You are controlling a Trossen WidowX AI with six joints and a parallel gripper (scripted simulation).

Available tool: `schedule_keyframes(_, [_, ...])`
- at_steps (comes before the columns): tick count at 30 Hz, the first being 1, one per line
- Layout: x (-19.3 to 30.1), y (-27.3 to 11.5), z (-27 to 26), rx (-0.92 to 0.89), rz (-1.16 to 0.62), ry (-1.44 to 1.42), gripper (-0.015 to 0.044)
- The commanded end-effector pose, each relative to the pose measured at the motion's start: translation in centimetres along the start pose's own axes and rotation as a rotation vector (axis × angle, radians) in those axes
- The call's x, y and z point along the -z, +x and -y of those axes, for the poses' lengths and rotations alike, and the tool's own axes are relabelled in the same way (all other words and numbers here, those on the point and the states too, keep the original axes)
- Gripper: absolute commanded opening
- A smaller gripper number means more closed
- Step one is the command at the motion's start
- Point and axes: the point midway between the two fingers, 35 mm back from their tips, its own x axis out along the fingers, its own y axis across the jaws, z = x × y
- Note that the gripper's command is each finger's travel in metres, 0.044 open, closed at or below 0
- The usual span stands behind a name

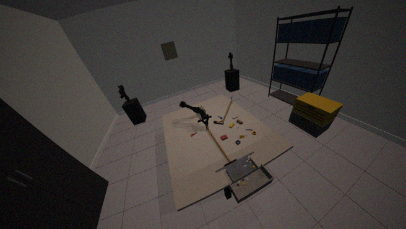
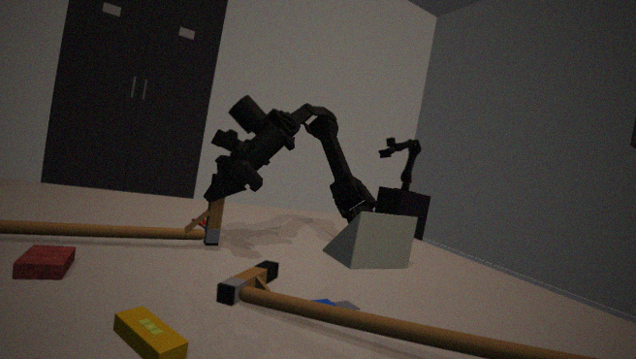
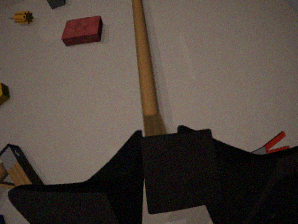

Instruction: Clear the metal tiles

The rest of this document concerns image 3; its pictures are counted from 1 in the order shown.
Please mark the red-handled pliers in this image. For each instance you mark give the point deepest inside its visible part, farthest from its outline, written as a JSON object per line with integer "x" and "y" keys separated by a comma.
{"x": 270, "y": 144}

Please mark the yellow rectangular block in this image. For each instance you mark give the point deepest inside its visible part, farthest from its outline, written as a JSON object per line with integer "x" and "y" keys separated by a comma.
{"x": 4, "y": 93}

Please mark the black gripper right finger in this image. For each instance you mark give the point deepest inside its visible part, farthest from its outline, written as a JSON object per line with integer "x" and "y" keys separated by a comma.
{"x": 246, "y": 179}

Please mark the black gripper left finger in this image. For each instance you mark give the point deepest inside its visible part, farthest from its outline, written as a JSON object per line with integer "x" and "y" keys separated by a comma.
{"x": 112, "y": 196}

